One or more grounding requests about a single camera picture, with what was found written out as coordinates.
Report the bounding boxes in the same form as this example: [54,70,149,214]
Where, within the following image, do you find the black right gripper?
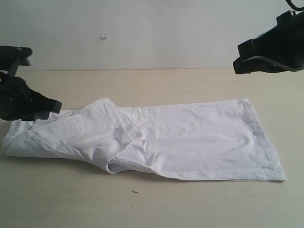
[233,10,304,75]

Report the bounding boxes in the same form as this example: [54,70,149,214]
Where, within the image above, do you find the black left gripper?
[0,72,62,121]

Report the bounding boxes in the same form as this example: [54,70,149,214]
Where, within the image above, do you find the white t-shirt red lettering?
[2,98,286,181]

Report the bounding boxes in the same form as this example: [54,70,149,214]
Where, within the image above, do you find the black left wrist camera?
[0,46,33,76]

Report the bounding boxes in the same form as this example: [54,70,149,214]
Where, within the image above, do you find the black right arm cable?
[285,0,304,11]

